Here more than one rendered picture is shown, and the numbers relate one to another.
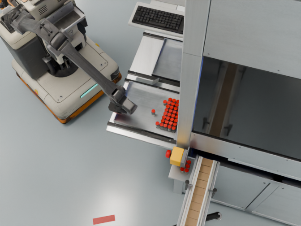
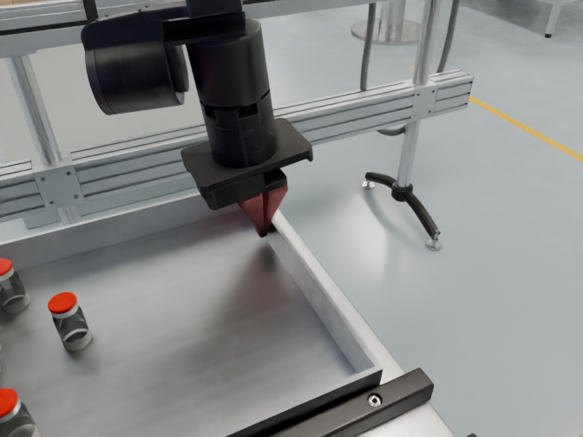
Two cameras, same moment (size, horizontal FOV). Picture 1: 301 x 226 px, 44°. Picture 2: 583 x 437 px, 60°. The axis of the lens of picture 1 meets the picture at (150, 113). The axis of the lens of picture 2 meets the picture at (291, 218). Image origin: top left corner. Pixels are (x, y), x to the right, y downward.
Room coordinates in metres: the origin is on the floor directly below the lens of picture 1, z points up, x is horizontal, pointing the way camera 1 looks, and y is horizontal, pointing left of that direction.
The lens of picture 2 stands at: (1.18, -0.10, 1.21)
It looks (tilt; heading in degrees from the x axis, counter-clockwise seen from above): 38 degrees down; 132
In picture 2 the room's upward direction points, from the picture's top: straight up
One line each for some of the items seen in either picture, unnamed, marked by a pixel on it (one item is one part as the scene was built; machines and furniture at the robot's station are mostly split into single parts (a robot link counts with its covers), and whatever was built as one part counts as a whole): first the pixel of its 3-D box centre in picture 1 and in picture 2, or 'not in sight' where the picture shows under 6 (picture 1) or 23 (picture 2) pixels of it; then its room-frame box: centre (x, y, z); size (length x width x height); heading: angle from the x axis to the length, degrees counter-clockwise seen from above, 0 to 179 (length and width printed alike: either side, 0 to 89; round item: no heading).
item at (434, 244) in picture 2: not in sight; (400, 199); (0.44, 1.38, 0.07); 0.50 x 0.08 x 0.14; 157
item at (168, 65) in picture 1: (186, 63); not in sight; (1.18, -0.23, 0.90); 0.34 x 0.26 x 0.04; 67
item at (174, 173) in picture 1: (184, 169); not in sight; (0.56, -0.15, 0.87); 0.14 x 0.13 x 0.02; 67
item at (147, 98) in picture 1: (150, 109); (103, 333); (0.90, 0.00, 0.90); 0.34 x 0.26 x 0.04; 67
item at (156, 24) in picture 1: (164, 19); not in sight; (1.58, -0.14, 0.82); 0.40 x 0.14 x 0.02; 67
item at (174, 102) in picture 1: (169, 114); not in sight; (0.86, -0.10, 0.90); 0.18 x 0.02 x 0.05; 157
